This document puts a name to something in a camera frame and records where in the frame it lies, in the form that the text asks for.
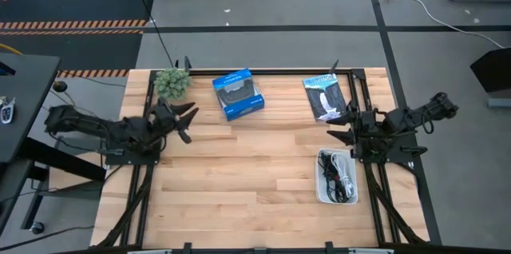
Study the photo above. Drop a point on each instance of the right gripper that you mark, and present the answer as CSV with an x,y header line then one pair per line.
x,y
369,130

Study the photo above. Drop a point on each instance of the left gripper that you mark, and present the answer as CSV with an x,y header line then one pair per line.
x,y
165,120

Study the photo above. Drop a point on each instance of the white plastic bin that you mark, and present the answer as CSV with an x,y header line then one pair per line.
x,y
319,198

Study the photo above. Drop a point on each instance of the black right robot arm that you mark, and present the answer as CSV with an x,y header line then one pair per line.
x,y
439,107

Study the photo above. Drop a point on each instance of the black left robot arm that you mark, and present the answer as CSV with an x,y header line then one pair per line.
x,y
80,122

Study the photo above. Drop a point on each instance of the green succulent plant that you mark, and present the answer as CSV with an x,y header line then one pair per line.
x,y
172,83

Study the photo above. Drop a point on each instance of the blue game controller box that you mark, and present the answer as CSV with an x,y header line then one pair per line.
x,y
239,94

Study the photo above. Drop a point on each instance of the black hazard striped floor mat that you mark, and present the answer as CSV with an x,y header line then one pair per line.
x,y
72,52
76,8

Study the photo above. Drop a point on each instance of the black angled box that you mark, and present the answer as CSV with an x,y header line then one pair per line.
x,y
493,70

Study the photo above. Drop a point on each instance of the black desk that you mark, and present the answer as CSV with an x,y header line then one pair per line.
x,y
24,98

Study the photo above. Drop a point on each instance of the key fob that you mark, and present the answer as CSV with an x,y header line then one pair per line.
x,y
6,112

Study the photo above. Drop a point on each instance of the black caster wheel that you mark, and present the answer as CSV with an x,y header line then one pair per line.
x,y
37,228

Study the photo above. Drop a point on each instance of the black aluminium table frame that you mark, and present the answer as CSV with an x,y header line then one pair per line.
x,y
279,72

